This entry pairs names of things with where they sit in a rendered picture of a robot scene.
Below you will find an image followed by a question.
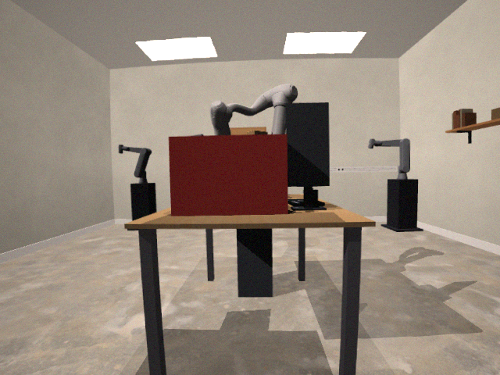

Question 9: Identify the red tool chest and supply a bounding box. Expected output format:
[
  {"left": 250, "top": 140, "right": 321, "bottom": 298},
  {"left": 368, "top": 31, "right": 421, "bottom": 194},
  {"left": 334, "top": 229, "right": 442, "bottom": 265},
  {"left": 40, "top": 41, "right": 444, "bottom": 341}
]
[{"left": 169, "top": 134, "right": 288, "bottom": 216}]

